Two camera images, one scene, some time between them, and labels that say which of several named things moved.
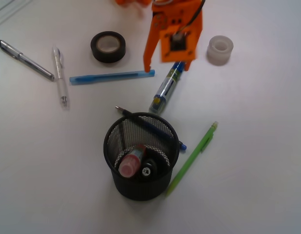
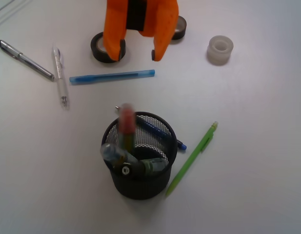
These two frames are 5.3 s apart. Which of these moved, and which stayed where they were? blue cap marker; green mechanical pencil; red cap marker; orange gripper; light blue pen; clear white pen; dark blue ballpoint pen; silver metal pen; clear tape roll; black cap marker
Moved: black cap marker; orange gripper; blue cap marker; red cap marker
Stayed: silver metal pen; light blue pen; clear white pen; green mechanical pencil; clear tape roll; dark blue ballpoint pen
